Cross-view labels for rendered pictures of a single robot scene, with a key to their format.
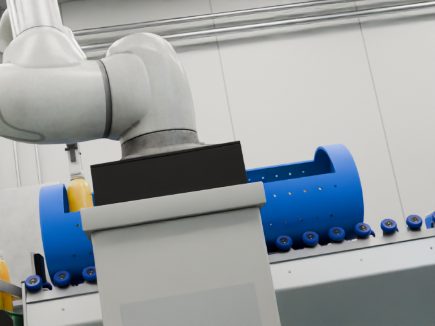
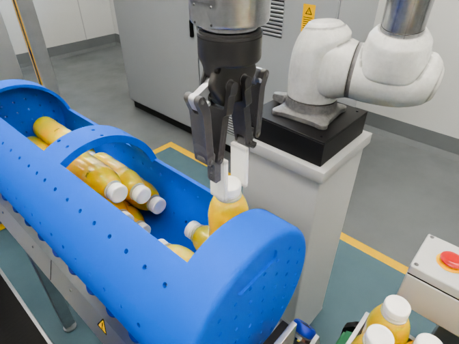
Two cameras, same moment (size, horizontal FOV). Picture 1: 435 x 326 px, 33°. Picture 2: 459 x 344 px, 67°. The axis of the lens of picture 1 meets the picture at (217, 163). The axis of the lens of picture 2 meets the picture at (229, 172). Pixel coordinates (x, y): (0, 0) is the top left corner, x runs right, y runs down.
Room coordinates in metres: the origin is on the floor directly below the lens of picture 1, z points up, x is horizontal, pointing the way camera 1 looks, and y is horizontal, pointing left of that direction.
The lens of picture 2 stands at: (2.27, 0.71, 1.57)
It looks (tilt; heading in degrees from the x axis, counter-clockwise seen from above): 35 degrees down; 229
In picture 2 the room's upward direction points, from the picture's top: straight up
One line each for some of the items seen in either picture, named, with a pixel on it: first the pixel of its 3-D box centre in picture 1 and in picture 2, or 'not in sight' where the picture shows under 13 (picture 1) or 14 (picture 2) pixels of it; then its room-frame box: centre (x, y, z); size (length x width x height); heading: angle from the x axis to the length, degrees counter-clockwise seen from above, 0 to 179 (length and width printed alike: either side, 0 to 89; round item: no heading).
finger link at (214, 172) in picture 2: not in sight; (209, 168); (2.04, 0.40, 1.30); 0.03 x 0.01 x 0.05; 7
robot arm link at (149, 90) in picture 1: (144, 89); (322, 60); (1.40, 0.12, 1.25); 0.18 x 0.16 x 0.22; 112
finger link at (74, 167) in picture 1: (74, 162); (239, 164); (1.97, 0.39, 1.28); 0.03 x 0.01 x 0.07; 97
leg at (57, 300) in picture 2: not in sight; (50, 285); (2.24, -0.49, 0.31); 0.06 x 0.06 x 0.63; 7
